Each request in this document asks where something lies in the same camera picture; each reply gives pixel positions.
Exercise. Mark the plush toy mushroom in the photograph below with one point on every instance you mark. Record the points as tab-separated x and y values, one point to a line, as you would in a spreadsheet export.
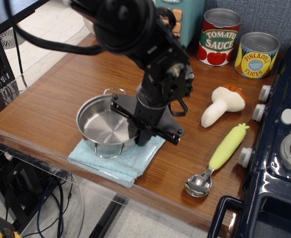
225	98

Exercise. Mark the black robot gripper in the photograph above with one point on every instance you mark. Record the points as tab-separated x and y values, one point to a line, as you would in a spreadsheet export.
150	115

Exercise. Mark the clear acrylic table guard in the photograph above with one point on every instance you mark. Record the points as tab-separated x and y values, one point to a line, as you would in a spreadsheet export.
41	123

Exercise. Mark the light blue folded cloth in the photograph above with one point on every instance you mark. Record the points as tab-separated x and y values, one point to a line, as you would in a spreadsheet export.
123	170

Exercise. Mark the stainless steel pot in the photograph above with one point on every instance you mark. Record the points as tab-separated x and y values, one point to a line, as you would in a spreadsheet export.
103	129

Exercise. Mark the pineapple slices can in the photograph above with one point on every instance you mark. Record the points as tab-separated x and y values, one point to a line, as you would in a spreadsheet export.
256	55

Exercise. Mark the tomato sauce can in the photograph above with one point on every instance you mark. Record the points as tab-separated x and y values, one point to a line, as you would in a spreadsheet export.
218	36

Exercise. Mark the spoon with green handle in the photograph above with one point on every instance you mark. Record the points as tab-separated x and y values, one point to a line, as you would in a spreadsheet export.
200	185

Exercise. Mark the dark blue toy stove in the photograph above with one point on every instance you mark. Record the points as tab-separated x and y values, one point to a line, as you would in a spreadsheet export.
265	209

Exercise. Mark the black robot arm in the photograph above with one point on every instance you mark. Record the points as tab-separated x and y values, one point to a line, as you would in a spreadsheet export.
168	72

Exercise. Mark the toy microwave teal and orange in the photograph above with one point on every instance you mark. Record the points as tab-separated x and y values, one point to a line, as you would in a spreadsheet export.
182	17

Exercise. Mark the black table leg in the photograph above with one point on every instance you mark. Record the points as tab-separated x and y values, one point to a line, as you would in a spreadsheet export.
108	216

